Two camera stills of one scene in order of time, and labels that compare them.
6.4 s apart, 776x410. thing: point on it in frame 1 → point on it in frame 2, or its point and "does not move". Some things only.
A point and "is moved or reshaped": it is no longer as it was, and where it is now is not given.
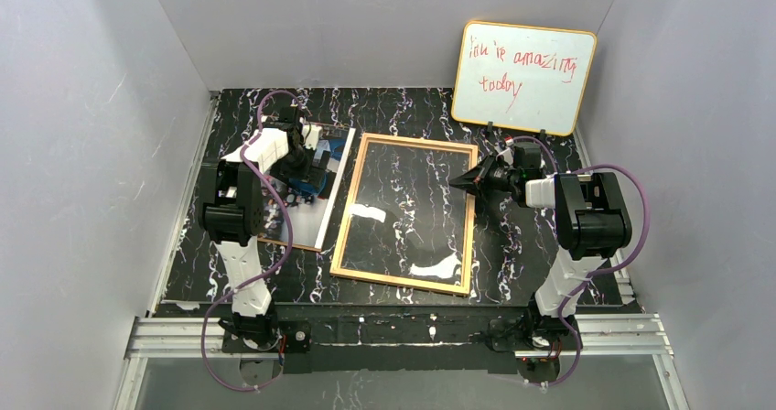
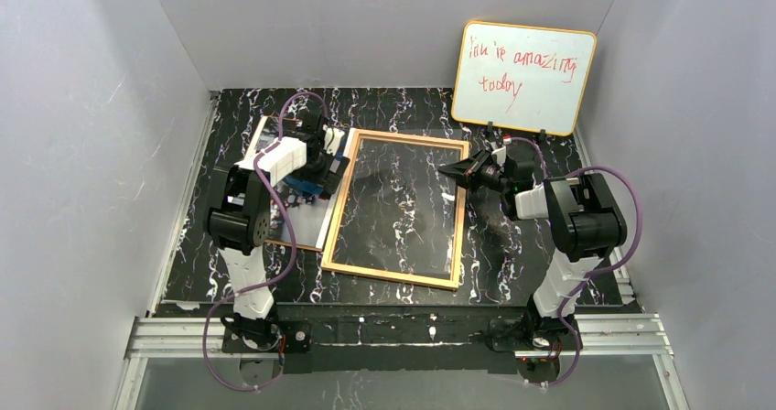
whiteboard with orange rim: x=522 y=76 does not move
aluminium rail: x=598 y=337 does not move
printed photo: x=309 y=210 does not move
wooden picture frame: x=346 y=221 is moved or reshaped
